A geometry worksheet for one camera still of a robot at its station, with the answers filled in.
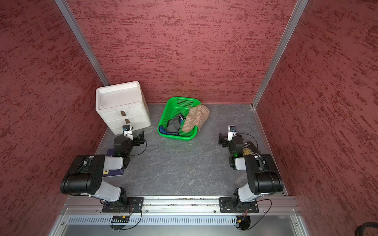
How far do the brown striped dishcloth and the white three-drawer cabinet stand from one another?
297 mm

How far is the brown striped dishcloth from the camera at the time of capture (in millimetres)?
1011

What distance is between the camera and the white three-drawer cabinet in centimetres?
88
